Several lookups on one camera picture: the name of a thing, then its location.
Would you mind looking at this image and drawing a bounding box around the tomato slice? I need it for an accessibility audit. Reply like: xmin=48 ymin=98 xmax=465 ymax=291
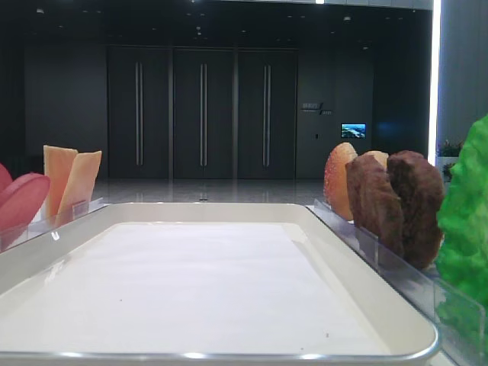
xmin=0 ymin=164 xmax=13 ymax=191
xmin=1 ymin=173 xmax=50 ymax=231

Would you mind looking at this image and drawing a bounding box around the dark double door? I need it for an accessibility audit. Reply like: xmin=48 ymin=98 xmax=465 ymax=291
xmin=238 ymin=50 xmax=297 ymax=179
xmin=174 ymin=50 xmax=233 ymax=179
xmin=108 ymin=47 xmax=169 ymax=178

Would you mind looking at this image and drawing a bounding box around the rear tomato slice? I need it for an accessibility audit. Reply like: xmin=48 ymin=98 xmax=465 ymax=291
xmin=0 ymin=164 xmax=13 ymax=191

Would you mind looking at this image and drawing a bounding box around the right dark double door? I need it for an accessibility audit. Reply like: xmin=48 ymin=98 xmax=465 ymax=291
xmin=238 ymin=50 xmax=297 ymax=179

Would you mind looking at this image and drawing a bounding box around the white paper tray liner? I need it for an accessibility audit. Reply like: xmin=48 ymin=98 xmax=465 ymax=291
xmin=1 ymin=223 xmax=388 ymax=355

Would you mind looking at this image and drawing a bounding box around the left dark double door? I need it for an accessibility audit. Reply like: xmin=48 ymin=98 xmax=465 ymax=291
xmin=108 ymin=47 xmax=169 ymax=178

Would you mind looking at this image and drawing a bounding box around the potted plant with flowers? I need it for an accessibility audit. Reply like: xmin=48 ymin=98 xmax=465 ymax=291
xmin=436 ymin=140 xmax=464 ymax=181

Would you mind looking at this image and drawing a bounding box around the front tomato slice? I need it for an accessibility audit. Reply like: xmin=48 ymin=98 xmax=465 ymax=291
xmin=1 ymin=173 xmax=50 ymax=231

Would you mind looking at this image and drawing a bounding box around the bun slice rear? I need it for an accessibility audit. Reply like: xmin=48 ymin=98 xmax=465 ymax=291
xmin=365 ymin=150 xmax=389 ymax=169

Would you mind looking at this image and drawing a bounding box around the cheese slice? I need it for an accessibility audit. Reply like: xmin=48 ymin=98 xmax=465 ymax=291
xmin=58 ymin=150 xmax=102 ymax=214
xmin=43 ymin=145 xmax=79 ymax=217

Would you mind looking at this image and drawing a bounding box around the right cheese slice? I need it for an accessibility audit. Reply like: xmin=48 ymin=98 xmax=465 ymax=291
xmin=58 ymin=150 xmax=102 ymax=214

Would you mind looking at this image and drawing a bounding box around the right brown meat patty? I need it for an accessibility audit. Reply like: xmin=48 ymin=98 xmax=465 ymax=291
xmin=387 ymin=150 xmax=445 ymax=269

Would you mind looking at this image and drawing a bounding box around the middle dark double door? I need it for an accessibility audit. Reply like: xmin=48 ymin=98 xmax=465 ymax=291
xmin=174 ymin=50 xmax=233 ymax=179

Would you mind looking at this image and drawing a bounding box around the left brown meat patty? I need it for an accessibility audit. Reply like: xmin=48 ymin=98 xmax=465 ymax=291
xmin=345 ymin=153 xmax=404 ymax=257

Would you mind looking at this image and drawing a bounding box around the seeded bun slice front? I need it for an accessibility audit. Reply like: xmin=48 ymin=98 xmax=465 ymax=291
xmin=323 ymin=143 xmax=358 ymax=221

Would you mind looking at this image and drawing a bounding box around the clear acrylic rack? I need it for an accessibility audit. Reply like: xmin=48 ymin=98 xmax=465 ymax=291
xmin=313 ymin=199 xmax=487 ymax=365
xmin=1 ymin=197 xmax=105 ymax=252

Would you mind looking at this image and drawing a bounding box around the clear acrylic rack right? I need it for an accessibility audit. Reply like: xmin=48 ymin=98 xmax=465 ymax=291
xmin=313 ymin=199 xmax=487 ymax=365

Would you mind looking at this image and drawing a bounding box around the green lettuce leaf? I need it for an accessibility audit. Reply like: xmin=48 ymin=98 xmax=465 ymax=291
xmin=435 ymin=115 xmax=488 ymax=352

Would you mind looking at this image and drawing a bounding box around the left cheese slice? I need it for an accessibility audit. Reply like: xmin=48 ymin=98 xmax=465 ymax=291
xmin=43 ymin=145 xmax=79 ymax=217

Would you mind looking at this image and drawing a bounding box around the white rectangular serving tray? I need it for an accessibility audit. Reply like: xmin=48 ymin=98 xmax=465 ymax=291
xmin=1 ymin=203 xmax=440 ymax=365

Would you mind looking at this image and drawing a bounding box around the small wall display screen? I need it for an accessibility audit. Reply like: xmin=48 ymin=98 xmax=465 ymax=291
xmin=341 ymin=124 xmax=366 ymax=139

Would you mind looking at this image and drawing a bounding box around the brown meat patty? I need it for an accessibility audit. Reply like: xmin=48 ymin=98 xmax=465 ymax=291
xmin=387 ymin=150 xmax=445 ymax=269
xmin=345 ymin=153 xmax=404 ymax=257

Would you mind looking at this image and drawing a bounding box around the clear acrylic rack left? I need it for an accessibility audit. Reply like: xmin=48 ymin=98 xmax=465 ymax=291
xmin=1 ymin=197 xmax=105 ymax=252

